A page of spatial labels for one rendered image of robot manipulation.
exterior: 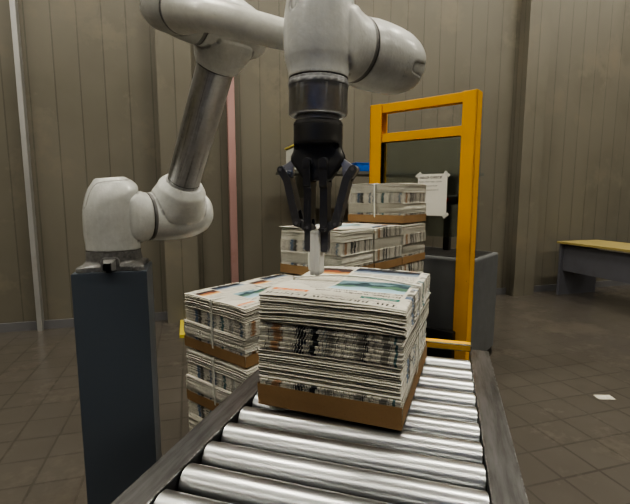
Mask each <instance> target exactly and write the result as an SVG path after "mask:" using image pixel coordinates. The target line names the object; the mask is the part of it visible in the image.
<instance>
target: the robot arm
mask: <svg viewBox="0 0 630 504"><path fill-rule="evenodd" d="M139 7H140V11H141V13H142V15H143V17H144V18H145V20H146V21H147V22H148V23H149V24H150V25H151V26H152V27H153V28H155V29H157V30H159V31H162V32H165V33H168V34H169V35H171V36H173V37H175V38H177V39H180V40H182V41H185V42H187V43H190V44H193V45H194V56H195V59H196V61H197V63H196V67H195V71H194V74H193V78H192V82H191V86H190V90H189V94H188V98H187V102H186V106H185V110H184V114H183V118H182V122H181V126H180V130H179V134H178V137H177V141H176V145H175V149H174V153H173V157H172V161H171V165H170V169H169V173H168V174H166V175H164V176H162V177H161V178H160V179H159V180H158V182H157V184H156V185H155V186H154V188H153V189H152V191H151V192H142V191H138V186H137V184H136V183H134V182H133V181H132V180H130V179H128V178H126V177H109V178H96V179H94V180H93V181H92V183H91V184H90V186H89V187H88V189H87V191H86V194H85V197H84V201H83V209H82V224H83V236H84V241H85V248H86V257H85V259H86V261H85V263H84V264H83V265H81V266H79V267H77V268H76V273H94V272H116V271H142V270H144V266H145V264H146V263H149V259H148V258H144V257H142V253H141V242H145V241H148V240H175V239H184V238H189V237H193V236H196V235H198V234H200V233H202V232H204V231H205V230H207V229H208V228H209V226H210V224H211V223H212V220H213V206H212V203H211V201H210V200H209V198H208V197H207V196H206V192H205V189H204V187H203V186H202V184H201V180H202V176H203V173H204V170H205V166H206V163H207V160H208V157H209V153H210V150H211V147H212V144H213V140H214V137H215V134H216V131H217V127H218V124H219V121H220V118H221V115H222V111H223V108H224V105H225V102H226V98H227V95H228V92H229V89H230V85H231V82H232V79H233V77H235V76H236V75H238V74H239V73H240V72H241V70H242V69H243V67H244V66H245V65H246V64H247V63H248V61H249V60H253V59H256V58H257V57H259V56H260V55H261V54H263V52H264V51H265V49H266V47H269V48H273V49H277V50H281V51H284V56H285V62H286V65H287V69H288V76H289V82H288V88H289V115H290V117H292V118H294V119H297V120H296V121H295V122H294V150H293V153H292V155H291V160H290V161H289V162H288V163H286V164H285V165H284V166H279V167H278V168H277V172H278V174H279V175H280V177H281V178H282V180H283V183H284V187H285V192H286V196H287V201H288V205H289V210H290V214H291V218H292V223H293V226H295V227H298V228H301V229H303V231H304V244H305V245H304V248H305V251H308V252H310V275H316V276H319V275H320V274H322V273H323V272H324V252H328V251H329V250H330V232H331V230H332V229H335V228H338V227H340V226H342V223H343V219H344V215H345V211H346V207H347V203H348V199H349V195H350V191H351V187H352V183H353V180H354V179H355V177H356V176H357V174H358V173H359V171H360V169H359V167H358V166H355V165H353V164H351V163H350V162H348V161H347V160H345V159H346V157H345V154H344V152H343V148H342V145H343V123H342V122H341V120H340V119H343V118H345V117H346V116H347V114H348V88H349V85H351V86H352V87H354V88H357V89H360V90H363V91H367V92H375V93H380V94H386V95H396V94H401V93H404V92H407V91H409V90H411V89H412V88H414V87H415V86H416V85H417V84H418V83H419V81H420V79H421V77H422V75H423V73H424V70H425V63H426V54H425V50H424V48H423V46H422V44H421V43H420V42H419V40H418V39H417V38H416V37H415V36H414V35H413V34H412V33H410V32H409V31H407V30H405V29H403V28H401V27H399V26H397V25H395V24H393V23H390V22H388V21H385V20H382V19H379V18H373V17H369V16H367V15H365V14H364V13H363V12H362V11H361V9H360V8H359V6H357V5H355V4H354V0H286V5H285V13H284V18H282V17H278V16H275V15H271V14H268V13H264V12H261V11H257V10H256V9H255V8H253V7H252V6H251V5H249V4H248V3H247V2H245V1H244V0H140V6H139ZM341 167H342V175H343V178H342V181H341V184H340V188H339V193H338V197H337V201H336V205H335V209H334V213H333V217H332V221H331V188H332V179H333V178H334V177H335V175H336V174H337V172H338V171H339V169H340V168H341ZM294 168H296V170H297V171H298V173H299V174H300V176H301V177H302V178H303V187H304V216H303V212H302V207H301V203H300V198H299V194H298V189H297V185H296V181H295V178H294V175H295V170H294ZM317 181H319V187H320V228H318V229H316V228H317V226H316V227H315V215H316V186H317Z"/></svg>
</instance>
